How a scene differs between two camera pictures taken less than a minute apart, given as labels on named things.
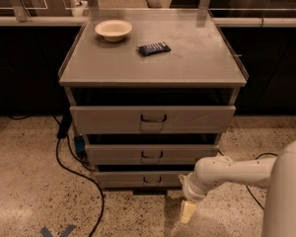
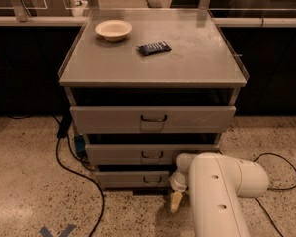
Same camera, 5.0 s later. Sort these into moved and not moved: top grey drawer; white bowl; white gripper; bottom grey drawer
Moved: white gripper
Not moved: top grey drawer; bottom grey drawer; white bowl
